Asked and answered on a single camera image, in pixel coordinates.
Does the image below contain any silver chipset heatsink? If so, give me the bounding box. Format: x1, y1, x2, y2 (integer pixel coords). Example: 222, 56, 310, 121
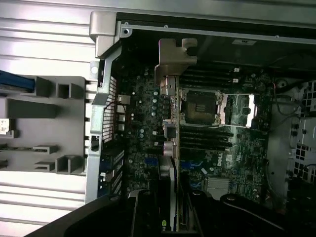
206, 175, 231, 194

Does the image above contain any blue expansion slot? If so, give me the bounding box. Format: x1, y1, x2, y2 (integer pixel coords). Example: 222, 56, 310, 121
144, 157, 206, 169

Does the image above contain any black RAM slot row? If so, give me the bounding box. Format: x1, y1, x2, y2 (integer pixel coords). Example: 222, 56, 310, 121
179, 125, 235, 153
179, 68, 241, 87

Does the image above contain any grey plastic parts rack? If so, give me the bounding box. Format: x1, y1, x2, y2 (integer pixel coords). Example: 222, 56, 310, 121
0, 75, 86, 176

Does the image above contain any green RAM stick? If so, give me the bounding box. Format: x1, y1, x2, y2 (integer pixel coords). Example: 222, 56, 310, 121
0, 147, 34, 152

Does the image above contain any green motherboard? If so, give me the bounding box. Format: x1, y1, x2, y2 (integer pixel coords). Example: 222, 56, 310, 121
116, 61, 275, 206

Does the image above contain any metal socket cover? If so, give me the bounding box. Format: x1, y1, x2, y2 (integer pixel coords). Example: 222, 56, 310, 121
218, 92, 259, 129

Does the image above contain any CPU socket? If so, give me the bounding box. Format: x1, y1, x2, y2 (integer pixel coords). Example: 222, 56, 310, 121
179, 88, 223, 127

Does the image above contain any silver CPU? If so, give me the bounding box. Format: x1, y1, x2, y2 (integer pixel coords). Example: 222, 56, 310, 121
0, 118, 11, 136

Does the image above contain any black and grey PC case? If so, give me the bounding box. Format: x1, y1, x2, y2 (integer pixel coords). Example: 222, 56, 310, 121
85, 11, 316, 237

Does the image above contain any blue disk caddy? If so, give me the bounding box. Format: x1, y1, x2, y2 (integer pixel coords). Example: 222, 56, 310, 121
0, 70, 36, 94

